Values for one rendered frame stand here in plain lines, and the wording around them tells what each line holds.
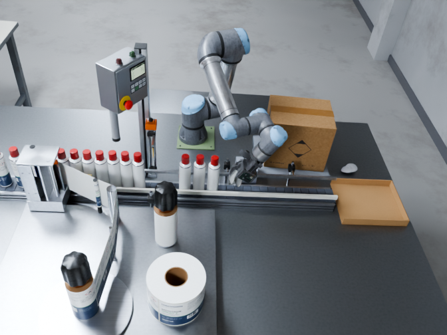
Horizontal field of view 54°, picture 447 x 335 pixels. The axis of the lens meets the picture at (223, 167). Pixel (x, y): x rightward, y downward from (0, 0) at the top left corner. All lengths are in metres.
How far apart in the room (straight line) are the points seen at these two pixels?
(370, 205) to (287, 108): 0.61
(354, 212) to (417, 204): 1.52
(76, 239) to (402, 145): 3.01
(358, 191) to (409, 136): 2.08
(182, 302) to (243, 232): 0.55
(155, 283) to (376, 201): 1.17
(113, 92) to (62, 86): 2.72
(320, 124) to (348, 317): 0.85
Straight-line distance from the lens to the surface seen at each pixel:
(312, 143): 2.11
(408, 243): 2.11
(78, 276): 1.42
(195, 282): 1.52
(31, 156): 1.84
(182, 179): 1.91
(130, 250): 1.79
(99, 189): 1.84
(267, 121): 1.80
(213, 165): 1.86
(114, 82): 1.67
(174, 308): 1.51
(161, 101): 2.62
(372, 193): 2.25
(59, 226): 1.91
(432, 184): 3.84
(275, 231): 1.94
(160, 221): 1.66
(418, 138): 4.27
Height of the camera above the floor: 2.30
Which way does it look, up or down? 42 degrees down
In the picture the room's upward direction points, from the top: 6 degrees clockwise
